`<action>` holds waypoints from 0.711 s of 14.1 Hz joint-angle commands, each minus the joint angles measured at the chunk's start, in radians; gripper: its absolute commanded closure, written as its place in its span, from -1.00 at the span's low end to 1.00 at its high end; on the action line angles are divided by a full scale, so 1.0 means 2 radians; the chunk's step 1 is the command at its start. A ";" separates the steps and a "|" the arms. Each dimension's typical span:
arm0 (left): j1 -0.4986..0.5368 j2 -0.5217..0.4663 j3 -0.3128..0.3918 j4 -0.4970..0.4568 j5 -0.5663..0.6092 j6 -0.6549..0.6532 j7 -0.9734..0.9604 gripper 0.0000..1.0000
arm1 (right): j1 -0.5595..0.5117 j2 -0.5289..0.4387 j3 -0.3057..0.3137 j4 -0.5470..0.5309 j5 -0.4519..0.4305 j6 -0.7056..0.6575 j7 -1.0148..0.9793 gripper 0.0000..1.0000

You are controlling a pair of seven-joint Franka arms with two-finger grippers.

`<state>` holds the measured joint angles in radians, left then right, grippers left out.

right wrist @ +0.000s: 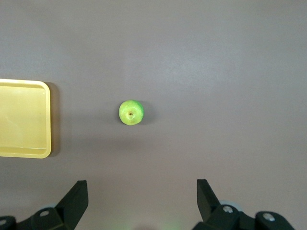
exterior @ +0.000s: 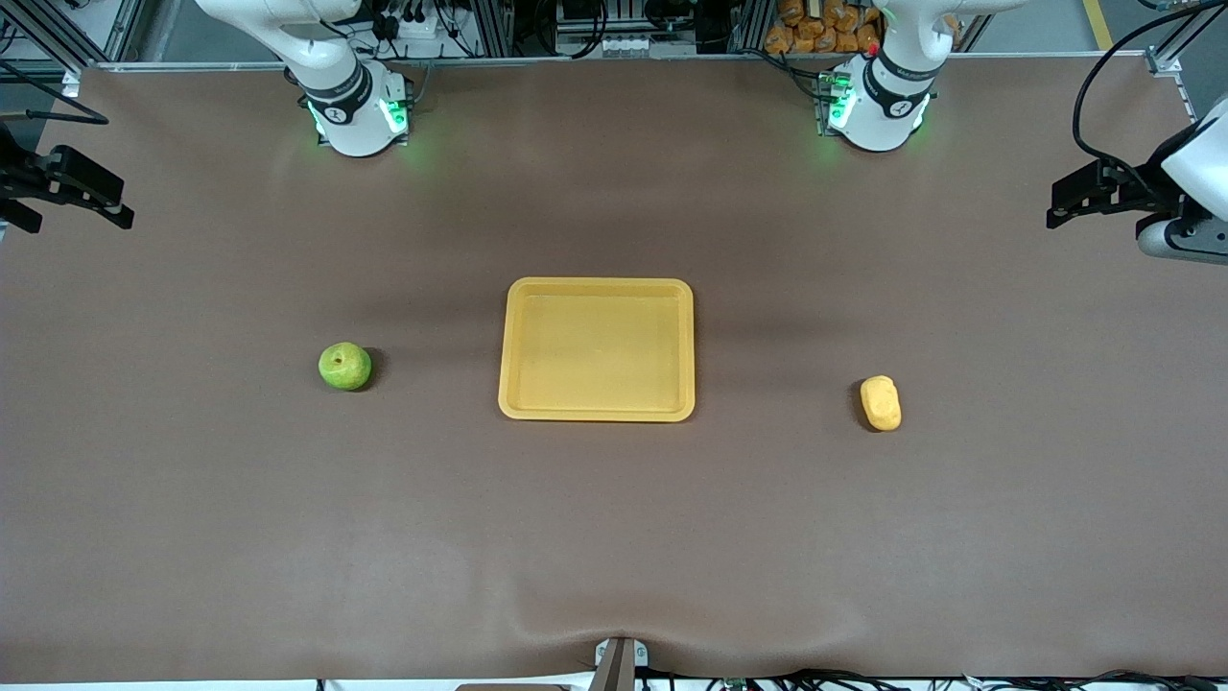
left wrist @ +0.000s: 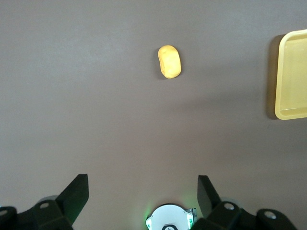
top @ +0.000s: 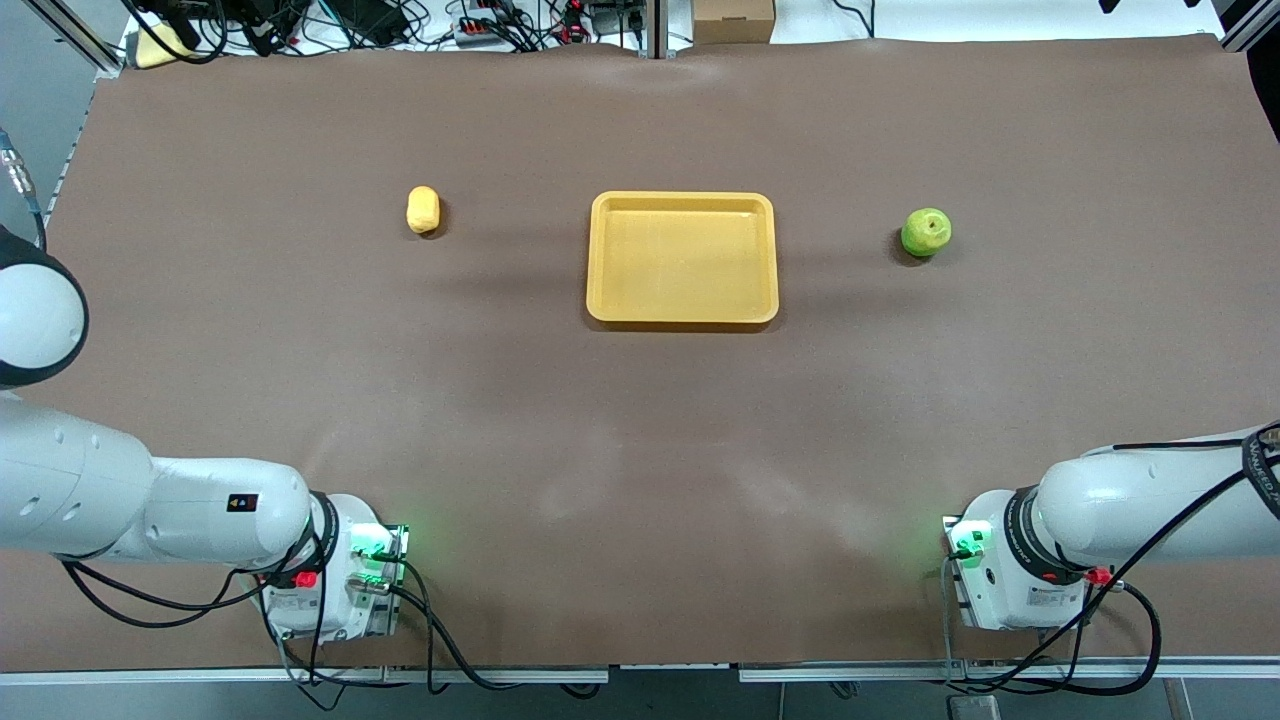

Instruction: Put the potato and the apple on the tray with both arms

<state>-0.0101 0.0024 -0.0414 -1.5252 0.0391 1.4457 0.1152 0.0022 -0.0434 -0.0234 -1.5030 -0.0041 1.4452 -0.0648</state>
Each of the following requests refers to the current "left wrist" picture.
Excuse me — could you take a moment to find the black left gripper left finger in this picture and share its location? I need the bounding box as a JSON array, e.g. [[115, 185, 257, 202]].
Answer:
[[0, 173, 90, 230]]

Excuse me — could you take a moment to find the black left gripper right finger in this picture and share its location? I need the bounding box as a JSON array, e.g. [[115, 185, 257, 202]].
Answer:
[[191, 175, 298, 230]]

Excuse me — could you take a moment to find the yellow potato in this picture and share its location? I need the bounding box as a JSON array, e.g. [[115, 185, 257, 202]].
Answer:
[[157, 45, 182, 80]]

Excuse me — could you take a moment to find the yellow plastic tray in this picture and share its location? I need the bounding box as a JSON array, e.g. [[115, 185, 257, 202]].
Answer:
[[274, 29, 307, 120]]

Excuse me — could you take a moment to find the brown table mat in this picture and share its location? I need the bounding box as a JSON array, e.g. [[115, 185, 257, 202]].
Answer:
[[0, 0, 307, 230]]

